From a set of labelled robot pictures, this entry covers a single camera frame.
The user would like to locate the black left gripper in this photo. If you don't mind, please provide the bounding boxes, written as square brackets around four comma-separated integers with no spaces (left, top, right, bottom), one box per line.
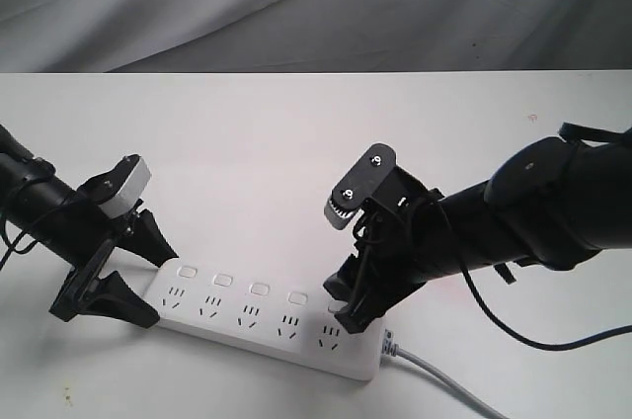
[47,186,178,329]

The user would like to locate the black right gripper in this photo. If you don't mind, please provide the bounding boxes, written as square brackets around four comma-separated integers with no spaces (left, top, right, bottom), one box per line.
[323,201,459,334]

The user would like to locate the white five-outlet power strip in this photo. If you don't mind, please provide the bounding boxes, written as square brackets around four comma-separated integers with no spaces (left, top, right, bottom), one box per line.
[143,259,385,381]

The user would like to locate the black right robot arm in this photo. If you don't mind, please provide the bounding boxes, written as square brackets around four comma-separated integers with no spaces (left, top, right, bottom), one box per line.
[324,124,631,334]

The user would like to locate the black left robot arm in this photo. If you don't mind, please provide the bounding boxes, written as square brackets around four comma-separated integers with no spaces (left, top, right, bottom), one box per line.
[1,129,177,328]

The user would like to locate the white backdrop cloth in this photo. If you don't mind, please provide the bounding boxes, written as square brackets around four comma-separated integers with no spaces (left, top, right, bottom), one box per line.
[1,0,631,73]

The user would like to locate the grey power cord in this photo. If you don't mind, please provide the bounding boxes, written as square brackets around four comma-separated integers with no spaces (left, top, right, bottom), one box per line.
[382,329,510,419]

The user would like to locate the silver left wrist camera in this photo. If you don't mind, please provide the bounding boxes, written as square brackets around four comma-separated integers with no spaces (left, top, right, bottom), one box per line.
[99,156,151,219]

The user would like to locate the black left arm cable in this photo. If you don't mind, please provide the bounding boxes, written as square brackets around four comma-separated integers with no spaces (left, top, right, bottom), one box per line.
[0,220,31,272]

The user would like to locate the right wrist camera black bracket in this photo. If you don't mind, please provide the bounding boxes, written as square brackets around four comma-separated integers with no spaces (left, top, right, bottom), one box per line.
[324,142,430,230]

